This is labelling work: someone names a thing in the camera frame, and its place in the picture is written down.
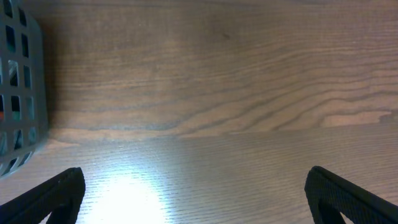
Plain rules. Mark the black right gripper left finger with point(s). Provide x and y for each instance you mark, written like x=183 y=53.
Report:
x=57 y=199

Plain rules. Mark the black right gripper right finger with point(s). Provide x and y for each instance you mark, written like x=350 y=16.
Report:
x=331 y=198

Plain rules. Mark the grey plastic laundry basket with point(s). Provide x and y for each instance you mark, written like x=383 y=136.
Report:
x=24 y=119

